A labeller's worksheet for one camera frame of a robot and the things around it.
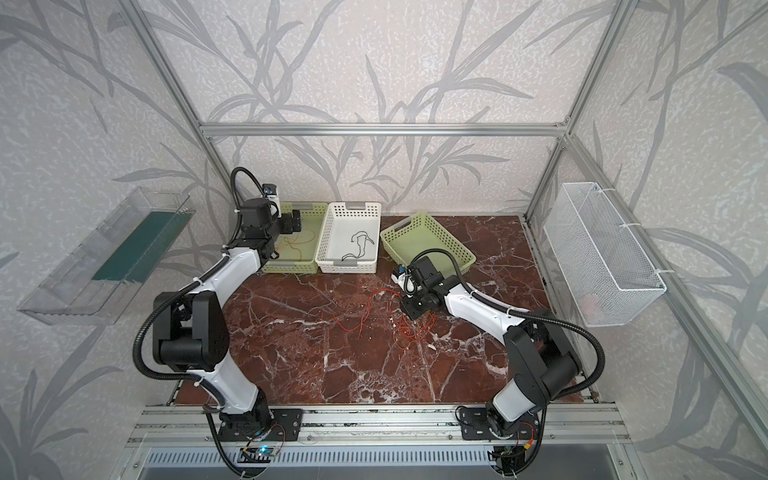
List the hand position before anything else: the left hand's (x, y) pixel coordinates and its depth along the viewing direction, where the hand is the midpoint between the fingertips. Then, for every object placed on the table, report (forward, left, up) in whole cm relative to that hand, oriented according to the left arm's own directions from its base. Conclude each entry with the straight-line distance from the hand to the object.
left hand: (285, 198), depth 91 cm
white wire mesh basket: (-34, -79, +12) cm, 87 cm away
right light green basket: (+7, -44, -24) cm, 50 cm away
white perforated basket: (+3, -16, -25) cm, 30 cm away
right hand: (-24, -38, -17) cm, 48 cm away
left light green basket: (-2, +2, -24) cm, 24 cm away
